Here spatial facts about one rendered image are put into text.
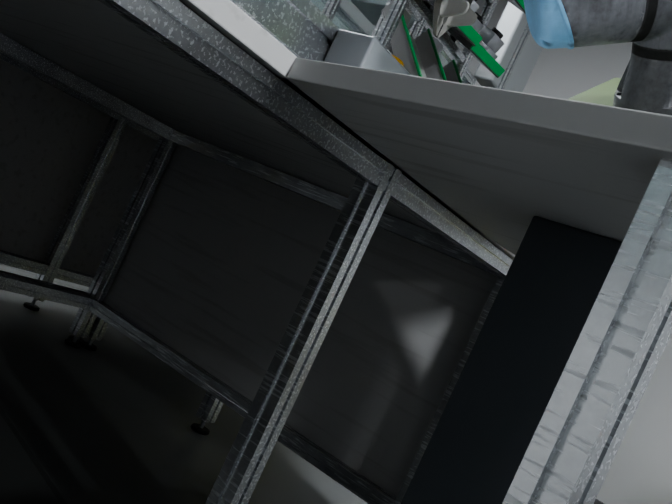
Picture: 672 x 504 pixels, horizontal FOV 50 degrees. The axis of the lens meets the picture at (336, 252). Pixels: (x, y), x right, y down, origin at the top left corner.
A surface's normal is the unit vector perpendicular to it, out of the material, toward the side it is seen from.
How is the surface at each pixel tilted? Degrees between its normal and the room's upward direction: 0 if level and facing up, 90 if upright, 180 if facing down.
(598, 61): 90
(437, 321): 90
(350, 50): 90
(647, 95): 113
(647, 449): 90
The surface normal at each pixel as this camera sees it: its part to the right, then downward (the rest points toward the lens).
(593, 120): -0.65, -0.31
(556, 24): 0.01, 0.66
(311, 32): 0.75, 0.34
